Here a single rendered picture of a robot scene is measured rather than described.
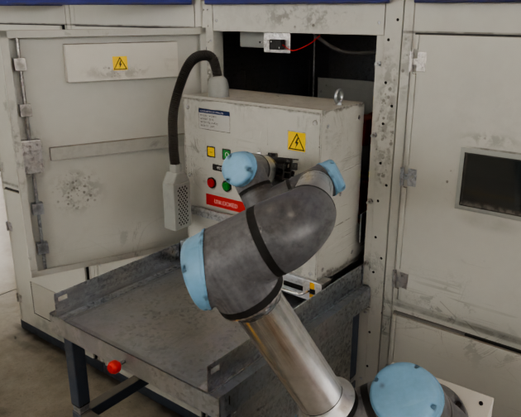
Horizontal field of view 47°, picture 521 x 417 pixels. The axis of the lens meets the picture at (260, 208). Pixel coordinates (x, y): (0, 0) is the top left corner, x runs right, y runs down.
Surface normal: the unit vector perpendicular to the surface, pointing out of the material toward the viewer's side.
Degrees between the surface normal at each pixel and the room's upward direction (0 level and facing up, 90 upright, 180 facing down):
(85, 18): 90
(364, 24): 90
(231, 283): 100
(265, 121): 90
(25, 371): 0
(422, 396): 40
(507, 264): 90
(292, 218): 49
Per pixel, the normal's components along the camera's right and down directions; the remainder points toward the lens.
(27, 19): -0.62, 0.25
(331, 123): 0.79, 0.19
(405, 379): -0.30, -0.55
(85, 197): 0.50, 0.27
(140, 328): 0.00, -0.95
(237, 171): -0.37, 0.04
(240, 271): -0.03, 0.39
